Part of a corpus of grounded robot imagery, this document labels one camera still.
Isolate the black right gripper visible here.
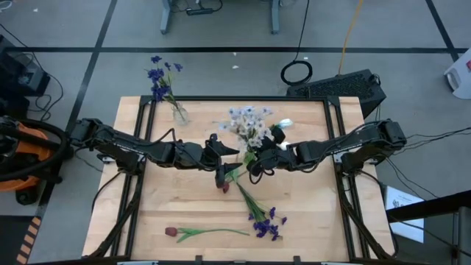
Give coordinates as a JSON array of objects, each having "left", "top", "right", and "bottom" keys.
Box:
[{"left": 247, "top": 126, "right": 297, "bottom": 177}]

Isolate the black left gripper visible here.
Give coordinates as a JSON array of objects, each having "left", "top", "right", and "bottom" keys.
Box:
[{"left": 182, "top": 134, "right": 244, "bottom": 188}]

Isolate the white flower bunch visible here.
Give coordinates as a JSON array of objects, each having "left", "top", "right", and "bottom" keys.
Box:
[
  {"left": 219, "top": 121, "right": 265, "bottom": 152},
  {"left": 227, "top": 105, "right": 275, "bottom": 148}
]

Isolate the dark red tulip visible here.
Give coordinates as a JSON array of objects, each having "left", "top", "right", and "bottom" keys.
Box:
[
  {"left": 164, "top": 226, "right": 251, "bottom": 244},
  {"left": 221, "top": 161, "right": 246, "bottom": 194}
]

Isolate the purple flower bunch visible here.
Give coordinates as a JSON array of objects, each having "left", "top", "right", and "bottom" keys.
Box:
[
  {"left": 146, "top": 54, "right": 185, "bottom": 122},
  {"left": 235, "top": 182, "right": 288, "bottom": 242}
]

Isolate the green glass vase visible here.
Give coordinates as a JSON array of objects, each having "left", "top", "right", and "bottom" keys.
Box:
[{"left": 237, "top": 145, "right": 258, "bottom": 166}]

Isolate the clear glass vase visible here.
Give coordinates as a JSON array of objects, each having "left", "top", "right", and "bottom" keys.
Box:
[{"left": 171, "top": 102, "right": 190, "bottom": 126}]

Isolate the grey desk leg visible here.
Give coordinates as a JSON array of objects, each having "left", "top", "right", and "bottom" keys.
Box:
[
  {"left": 269, "top": 0, "right": 283, "bottom": 35},
  {"left": 160, "top": 0, "right": 176, "bottom": 35}
]

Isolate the white paper sheet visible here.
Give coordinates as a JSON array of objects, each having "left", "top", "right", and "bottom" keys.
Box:
[{"left": 384, "top": 185, "right": 426, "bottom": 244}]

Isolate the black power strip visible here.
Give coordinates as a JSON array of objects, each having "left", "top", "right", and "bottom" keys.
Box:
[{"left": 185, "top": 7, "right": 215, "bottom": 16}]

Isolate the orange vacuum cleaner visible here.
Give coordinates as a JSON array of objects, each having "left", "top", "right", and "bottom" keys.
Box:
[{"left": 0, "top": 116, "right": 65, "bottom": 205}]

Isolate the white device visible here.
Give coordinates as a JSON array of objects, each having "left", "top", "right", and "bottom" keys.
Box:
[{"left": 443, "top": 47, "right": 471, "bottom": 100}]

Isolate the orange black striped strip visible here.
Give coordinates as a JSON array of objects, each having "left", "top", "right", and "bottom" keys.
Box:
[{"left": 15, "top": 216, "right": 42, "bottom": 265}]

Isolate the black equipment box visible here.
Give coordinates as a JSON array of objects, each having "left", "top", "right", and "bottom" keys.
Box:
[{"left": 0, "top": 35, "right": 51, "bottom": 99}]

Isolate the black metal table frame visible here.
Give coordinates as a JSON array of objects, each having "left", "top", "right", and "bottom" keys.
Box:
[{"left": 88, "top": 93, "right": 397, "bottom": 261}]

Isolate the black cable with coil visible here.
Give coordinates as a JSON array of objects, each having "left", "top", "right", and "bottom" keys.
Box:
[{"left": 280, "top": 0, "right": 314, "bottom": 88}]

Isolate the yellow cable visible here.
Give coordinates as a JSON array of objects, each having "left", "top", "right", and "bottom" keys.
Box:
[{"left": 337, "top": 0, "right": 365, "bottom": 74}]

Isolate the black floor cable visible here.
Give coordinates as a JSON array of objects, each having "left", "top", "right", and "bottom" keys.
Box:
[
  {"left": 404, "top": 126, "right": 471, "bottom": 144},
  {"left": 27, "top": 51, "right": 64, "bottom": 122}
]

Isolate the black vacuum hose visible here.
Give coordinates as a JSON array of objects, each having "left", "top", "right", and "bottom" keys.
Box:
[{"left": 0, "top": 117, "right": 71, "bottom": 182}]

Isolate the black rail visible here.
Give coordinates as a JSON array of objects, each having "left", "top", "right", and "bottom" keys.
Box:
[{"left": 386, "top": 189, "right": 471, "bottom": 224}]

